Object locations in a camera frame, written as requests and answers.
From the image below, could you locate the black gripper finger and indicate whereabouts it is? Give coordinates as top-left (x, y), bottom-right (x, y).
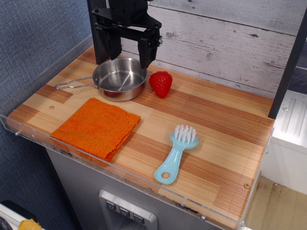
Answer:
top-left (96, 25), bottom-right (122, 60)
top-left (138, 38), bottom-right (157, 69)

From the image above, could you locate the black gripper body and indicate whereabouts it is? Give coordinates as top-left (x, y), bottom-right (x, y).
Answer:
top-left (92, 0), bottom-right (162, 47)

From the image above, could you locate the stainless steel pot with handle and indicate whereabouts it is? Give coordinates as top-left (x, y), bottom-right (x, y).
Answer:
top-left (55, 57), bottom-right (149, 102)

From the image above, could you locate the orange folded cloth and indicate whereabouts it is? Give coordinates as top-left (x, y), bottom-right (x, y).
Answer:
top-left (51, 98), bottom-right (141, 162)

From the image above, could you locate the red plastic strawberry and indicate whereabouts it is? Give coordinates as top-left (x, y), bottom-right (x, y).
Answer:
top-left (149, 71), bottom-right (173, 98)

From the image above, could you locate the light blue dish brush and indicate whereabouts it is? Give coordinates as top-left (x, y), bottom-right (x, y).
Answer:
top-left (154, 125), bottom-right (199, 184)

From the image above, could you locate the grey toy fridge cabinet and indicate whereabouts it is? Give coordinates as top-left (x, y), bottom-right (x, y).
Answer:
top-left (47, 149), bottom-right (218, 230)

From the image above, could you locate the silver dispenser button panel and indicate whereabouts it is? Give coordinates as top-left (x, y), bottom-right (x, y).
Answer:
top-left (99, 189), bottom-right (158, 230)

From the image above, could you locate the white toy sink unit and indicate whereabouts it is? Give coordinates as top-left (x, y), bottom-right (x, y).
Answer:
top-left (260, 90), bottom-right (307, 194)

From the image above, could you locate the yellow object bottom left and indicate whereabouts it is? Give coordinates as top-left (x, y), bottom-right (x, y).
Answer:
top-left (17, 219), bottom-right (43, 230)

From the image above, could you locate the dark grey left post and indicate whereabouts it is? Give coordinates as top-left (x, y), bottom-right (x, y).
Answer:
top-left (87, 0), bottom-right (108, 65)

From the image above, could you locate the dark grey post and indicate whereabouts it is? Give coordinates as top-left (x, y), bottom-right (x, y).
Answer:
top-left (87, 0), bottom-right (108, 65)
top-left (268, 10), bottom-right (307, 119)

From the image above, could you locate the clear acrylic guard rail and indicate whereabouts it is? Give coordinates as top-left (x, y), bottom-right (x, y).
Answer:
top-left (3, 47), bottom-right (274, 230)

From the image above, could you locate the dark grey right post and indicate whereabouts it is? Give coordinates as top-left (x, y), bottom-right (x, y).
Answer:
top-left (268, 10), bottom-right (307, 119)

